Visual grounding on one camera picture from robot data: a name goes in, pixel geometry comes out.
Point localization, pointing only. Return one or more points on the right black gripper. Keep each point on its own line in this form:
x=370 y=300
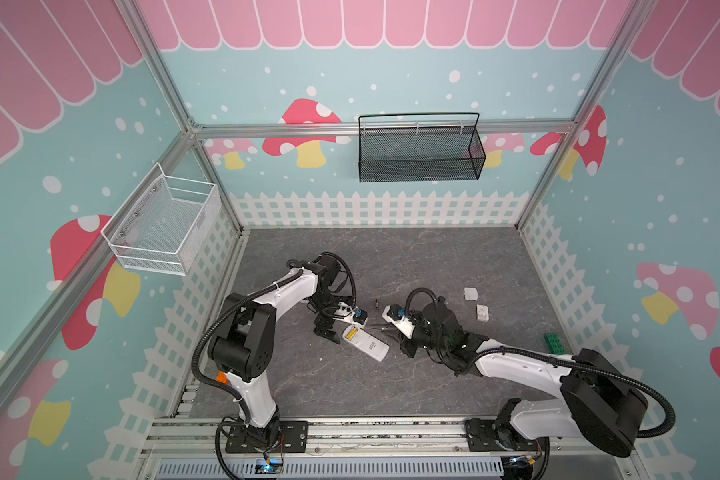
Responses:
x=410 y=341

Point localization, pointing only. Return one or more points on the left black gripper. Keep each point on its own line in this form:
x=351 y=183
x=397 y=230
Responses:
x=326 y=322

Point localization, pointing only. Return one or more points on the white battery cover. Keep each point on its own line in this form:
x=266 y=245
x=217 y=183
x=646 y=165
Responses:
x=470 y=294
x=482 y=313

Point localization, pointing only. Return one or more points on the white air conditioner remote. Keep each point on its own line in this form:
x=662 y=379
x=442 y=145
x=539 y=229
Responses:
x=367 y=344

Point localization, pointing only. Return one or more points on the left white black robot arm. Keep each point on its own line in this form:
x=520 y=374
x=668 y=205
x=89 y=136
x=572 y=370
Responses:
x=233 y=354

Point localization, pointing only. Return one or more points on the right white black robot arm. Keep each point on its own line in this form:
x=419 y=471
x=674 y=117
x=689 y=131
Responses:
x=588 y=398

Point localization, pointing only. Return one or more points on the green toy brick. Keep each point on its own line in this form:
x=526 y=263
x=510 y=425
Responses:
x=554 y=344

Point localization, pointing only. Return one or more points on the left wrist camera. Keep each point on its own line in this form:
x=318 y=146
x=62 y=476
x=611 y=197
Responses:
x=350 y=315

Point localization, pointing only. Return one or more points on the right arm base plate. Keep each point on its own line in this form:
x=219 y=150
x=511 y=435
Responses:
x=488 y=435

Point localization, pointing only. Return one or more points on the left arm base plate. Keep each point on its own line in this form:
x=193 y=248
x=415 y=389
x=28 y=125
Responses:
x=278 y=436

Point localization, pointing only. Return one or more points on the white wire mesh basket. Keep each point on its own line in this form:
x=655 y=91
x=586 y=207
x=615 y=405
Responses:
x=163 y=224

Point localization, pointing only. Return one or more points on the black wire mesh basket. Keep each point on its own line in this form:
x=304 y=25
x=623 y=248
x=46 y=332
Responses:
x=418 y=147

